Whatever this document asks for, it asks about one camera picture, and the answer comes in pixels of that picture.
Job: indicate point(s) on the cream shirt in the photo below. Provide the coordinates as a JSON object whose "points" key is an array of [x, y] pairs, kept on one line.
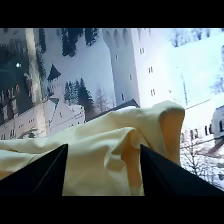
{"points": [[100, 150]]}

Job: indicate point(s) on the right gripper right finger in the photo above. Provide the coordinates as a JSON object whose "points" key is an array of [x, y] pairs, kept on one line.
{"points": [[170, 176]]}

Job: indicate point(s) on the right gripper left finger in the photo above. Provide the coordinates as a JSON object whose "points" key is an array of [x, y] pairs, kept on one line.
{"points": [[40, 176]]}

